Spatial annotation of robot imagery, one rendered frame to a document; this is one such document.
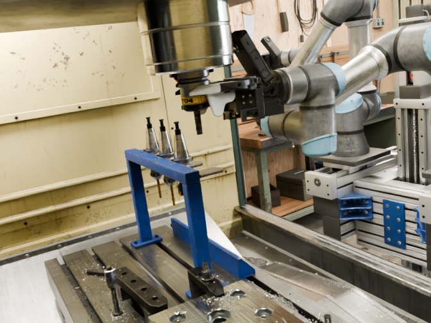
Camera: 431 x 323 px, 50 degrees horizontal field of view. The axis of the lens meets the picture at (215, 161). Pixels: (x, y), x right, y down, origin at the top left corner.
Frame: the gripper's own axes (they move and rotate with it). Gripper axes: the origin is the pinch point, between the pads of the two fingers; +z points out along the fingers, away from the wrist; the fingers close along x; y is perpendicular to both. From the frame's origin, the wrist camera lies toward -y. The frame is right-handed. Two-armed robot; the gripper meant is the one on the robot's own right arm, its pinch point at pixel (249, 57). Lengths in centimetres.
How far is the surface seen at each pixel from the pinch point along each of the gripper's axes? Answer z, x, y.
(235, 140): -9.1, -32.6, 30.5
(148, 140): -28, -94, 7
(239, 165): -9, -34, 42
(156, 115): 3, -63, 9
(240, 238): -11, -45, 73
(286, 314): -93, -124, 30
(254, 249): -23, -52, 73
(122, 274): -43, -126, 33
